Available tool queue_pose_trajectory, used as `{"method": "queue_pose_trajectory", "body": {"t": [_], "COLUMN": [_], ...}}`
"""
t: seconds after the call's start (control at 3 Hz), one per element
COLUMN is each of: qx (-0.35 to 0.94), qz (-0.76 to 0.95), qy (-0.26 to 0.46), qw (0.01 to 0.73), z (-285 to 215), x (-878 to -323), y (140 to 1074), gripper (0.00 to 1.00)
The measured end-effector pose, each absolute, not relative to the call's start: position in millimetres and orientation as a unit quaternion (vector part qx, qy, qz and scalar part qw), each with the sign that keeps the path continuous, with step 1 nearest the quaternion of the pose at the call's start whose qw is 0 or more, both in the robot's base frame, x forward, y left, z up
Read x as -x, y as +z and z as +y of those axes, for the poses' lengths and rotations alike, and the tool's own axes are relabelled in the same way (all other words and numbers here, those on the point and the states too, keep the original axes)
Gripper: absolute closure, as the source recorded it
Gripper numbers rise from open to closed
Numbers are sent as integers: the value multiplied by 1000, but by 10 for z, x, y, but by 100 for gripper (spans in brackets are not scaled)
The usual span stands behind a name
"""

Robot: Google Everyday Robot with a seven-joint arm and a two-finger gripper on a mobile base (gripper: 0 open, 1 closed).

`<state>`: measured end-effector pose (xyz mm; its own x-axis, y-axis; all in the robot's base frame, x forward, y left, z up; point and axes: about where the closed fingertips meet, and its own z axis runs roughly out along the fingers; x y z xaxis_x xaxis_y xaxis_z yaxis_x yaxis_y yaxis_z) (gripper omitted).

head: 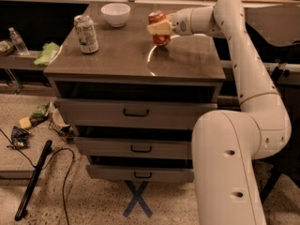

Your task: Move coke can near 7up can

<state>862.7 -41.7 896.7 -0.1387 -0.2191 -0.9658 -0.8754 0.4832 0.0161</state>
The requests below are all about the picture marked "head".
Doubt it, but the blue snack bag on floor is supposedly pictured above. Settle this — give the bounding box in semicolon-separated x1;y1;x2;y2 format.
8;127;29;149

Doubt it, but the red coke can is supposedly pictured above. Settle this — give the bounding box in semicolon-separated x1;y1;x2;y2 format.
147;10;171;46

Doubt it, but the black office chair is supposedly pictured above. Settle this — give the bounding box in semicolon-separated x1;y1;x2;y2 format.
260;41;300;203

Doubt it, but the top drawer with handle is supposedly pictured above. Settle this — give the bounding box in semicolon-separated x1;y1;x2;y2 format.
55;98;218;129

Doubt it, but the middle drawer with handle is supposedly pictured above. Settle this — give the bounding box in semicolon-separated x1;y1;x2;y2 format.
75;137;191;159

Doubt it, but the bottom drawer with handle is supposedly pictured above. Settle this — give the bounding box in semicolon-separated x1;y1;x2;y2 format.
86;165;194;183

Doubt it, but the grey drawer cabinet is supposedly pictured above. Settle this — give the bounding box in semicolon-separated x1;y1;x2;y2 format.
44;5;225;170

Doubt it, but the black cable on floor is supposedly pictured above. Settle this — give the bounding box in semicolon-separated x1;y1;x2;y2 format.
0;128;76;225

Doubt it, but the green snack bag on floor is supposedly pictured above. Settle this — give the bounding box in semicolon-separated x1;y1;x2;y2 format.
29;102;51;127

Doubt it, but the black bar on floor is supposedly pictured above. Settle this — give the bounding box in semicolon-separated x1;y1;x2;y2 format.
14;140;53;221

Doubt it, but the clear plastic water bottle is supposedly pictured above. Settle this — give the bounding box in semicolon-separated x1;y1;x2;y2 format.
8;27;28;55

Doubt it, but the white green 7up can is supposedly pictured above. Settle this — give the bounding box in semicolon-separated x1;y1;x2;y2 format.
74;14;98;53

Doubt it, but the white bowl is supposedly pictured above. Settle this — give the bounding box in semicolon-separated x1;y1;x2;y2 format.
100;3;130;27

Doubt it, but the bowl on left shelf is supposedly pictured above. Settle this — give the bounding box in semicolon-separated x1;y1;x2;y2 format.
0;40;14;56

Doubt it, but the drawer with handle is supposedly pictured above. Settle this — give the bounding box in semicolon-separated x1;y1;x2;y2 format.
86;165;194;183
75;137;191;159
55;98;218;129

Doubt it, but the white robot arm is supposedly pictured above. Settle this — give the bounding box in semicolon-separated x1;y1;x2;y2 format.
147;0;292;225

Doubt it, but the blue tape cross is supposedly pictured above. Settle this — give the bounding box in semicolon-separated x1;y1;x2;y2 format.
123;181;153;218

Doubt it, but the yellow sponge on floor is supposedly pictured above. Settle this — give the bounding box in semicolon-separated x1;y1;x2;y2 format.
19;116;32;129

